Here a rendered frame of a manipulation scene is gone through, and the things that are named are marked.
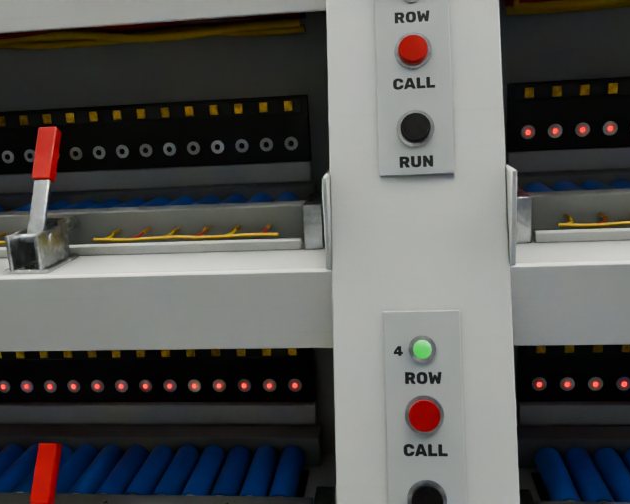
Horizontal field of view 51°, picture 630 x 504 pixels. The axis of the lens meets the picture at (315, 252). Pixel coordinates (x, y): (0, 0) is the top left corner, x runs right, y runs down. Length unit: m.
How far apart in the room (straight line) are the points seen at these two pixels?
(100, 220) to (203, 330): 0.13
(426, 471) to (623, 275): 0.14
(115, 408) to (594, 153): 0.43
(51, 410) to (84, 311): 0.21
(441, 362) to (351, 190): 0.10
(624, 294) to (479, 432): 0.10
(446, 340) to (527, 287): 0.05
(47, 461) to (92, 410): 0.14
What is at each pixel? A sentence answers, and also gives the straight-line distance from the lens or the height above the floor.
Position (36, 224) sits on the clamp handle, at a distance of 0.43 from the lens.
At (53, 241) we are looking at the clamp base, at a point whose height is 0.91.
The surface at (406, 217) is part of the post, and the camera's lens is 0.36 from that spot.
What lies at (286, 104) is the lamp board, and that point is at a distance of 0.55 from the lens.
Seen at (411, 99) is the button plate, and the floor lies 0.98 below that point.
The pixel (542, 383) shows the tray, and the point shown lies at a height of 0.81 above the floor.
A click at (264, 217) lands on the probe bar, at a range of 0.44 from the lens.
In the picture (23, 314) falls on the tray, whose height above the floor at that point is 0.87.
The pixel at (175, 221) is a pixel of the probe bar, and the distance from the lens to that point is 0.45.
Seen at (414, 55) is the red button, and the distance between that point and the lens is 0.38.
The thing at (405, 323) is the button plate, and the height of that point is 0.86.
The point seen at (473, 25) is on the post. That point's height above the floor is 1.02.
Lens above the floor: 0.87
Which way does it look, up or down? 4 degrees up
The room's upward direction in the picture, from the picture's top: 1 degrees counter-clockwise
